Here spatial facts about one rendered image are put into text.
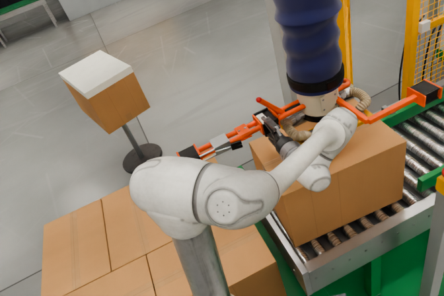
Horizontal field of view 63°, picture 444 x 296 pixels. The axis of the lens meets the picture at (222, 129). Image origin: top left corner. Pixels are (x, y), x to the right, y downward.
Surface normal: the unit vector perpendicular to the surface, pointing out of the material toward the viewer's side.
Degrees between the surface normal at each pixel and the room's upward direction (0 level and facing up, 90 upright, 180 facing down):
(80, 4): 90
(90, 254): 0
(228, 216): 46
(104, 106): 90
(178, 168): 3
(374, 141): 0
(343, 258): 90
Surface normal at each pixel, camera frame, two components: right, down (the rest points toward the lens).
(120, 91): 0.62, 0.36
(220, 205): -0.29, 0.04
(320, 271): 0.36, 0.51
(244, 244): -0.25, -0.75
